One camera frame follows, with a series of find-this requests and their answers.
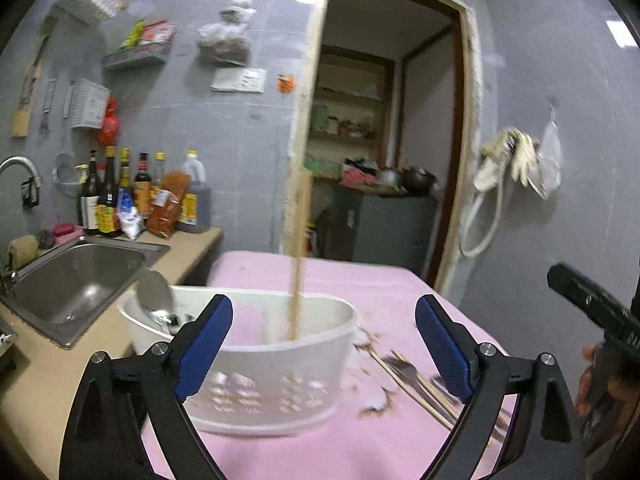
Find metal spoon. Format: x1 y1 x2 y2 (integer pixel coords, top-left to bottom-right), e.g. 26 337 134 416
137 268 178 335

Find bamboo chopstick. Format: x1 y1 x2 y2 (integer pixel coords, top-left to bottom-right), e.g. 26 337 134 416
366 346 457 430
288 168 312 340

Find metal fork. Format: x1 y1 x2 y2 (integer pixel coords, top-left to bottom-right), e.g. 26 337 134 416
382 353 516 441

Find right hand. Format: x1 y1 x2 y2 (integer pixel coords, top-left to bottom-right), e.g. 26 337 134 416
575 341 639 456

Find steel sink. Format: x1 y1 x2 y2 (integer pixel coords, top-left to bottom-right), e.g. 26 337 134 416
1 236 169 349

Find pink floral tablecloth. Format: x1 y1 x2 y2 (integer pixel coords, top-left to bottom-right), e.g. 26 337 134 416
142 250 522 480

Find clear hanging plastic bag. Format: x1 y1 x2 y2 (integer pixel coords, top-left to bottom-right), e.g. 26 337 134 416
528 105 563 200

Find white plastic utensil holder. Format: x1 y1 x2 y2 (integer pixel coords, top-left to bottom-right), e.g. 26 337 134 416
117 284 359 438

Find white salt bag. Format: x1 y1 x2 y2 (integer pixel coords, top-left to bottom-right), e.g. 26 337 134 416
116 188 144 240

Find white rubber gloves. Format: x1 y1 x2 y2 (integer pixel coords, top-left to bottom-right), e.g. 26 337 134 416
473 127 538 193

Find dark sauce bottle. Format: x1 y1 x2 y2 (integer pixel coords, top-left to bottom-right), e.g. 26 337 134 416
96 145 122 237

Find orange snack packet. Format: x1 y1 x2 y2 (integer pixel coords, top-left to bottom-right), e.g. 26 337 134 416
146 170 191 238

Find large oil jug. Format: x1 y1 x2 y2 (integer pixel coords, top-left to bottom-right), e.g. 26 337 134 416
177 150 210 233

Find dark vinegar bottle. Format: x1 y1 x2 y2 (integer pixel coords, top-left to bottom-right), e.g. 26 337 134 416
80 150 102 235

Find chrome faucet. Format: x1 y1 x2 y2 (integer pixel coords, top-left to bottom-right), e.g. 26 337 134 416
0 154 44 208

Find grey cabinet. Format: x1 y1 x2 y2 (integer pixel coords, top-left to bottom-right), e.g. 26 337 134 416
318 186 438 275

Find red plastic bag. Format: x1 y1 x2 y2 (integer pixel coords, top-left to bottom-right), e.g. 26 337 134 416
98 96 119 146

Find wooden cutting board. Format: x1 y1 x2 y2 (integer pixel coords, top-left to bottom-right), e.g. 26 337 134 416
11 15 58 139

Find white shower hose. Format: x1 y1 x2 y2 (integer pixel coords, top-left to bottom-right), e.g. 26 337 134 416
458 179 506 259

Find white wall box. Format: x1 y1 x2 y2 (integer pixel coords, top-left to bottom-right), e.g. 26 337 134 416
70 79 111 130

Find white wall socket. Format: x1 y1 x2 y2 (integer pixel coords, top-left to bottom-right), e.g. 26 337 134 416
210 67 267 93

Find grey wall shelf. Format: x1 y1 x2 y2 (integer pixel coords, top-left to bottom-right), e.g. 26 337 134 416
102 44 172 72

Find orange wall hook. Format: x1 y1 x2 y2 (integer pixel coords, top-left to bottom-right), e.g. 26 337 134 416
277 74 296 94

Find white wall basket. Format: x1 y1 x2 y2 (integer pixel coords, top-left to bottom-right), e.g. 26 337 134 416
54 0 124 27

